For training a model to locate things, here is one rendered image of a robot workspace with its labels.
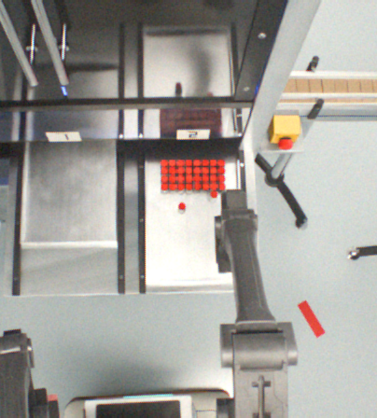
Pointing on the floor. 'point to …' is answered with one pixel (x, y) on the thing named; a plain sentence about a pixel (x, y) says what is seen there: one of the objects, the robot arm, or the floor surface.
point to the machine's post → (277, 69)
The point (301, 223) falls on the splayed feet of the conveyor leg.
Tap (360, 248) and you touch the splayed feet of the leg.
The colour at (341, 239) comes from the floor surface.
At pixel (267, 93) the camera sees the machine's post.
